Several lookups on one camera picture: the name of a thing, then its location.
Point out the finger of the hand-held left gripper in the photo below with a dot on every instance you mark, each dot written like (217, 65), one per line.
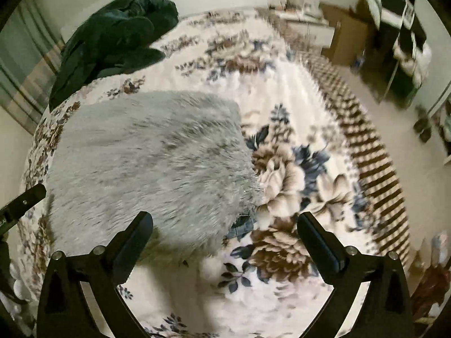
(24, 204)

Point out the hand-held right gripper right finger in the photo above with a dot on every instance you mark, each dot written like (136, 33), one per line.
(317, 243)

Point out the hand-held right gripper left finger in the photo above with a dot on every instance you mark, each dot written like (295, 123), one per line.
(137, 243)

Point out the grey fluffy blanket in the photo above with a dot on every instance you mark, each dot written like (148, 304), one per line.
(148, 169)

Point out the bed with floral sheet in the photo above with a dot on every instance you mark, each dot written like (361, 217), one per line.
(306, 183)

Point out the brown checkered bed sheet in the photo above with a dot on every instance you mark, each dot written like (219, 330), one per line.
(373, 162)

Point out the dark red cloth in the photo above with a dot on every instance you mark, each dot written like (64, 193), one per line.
(428, 292)

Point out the striped green curtain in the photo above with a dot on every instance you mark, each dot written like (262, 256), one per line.
(24, 67)

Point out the pair of dark slippers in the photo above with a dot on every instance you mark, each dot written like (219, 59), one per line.
(422, 125)

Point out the dark green blanket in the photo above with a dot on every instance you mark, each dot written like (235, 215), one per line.
(112, 42)

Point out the white clothes pile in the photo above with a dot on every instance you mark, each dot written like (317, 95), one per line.
(415, 63)

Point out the large cardboard box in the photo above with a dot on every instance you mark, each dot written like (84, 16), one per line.
(347, 38)

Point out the white nightstand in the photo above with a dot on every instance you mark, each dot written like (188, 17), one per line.
(310, 28)

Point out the black and white jacket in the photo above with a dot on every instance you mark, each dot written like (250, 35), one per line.
(398, 10)

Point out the metal frame chair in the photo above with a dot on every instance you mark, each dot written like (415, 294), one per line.
(391, 74)

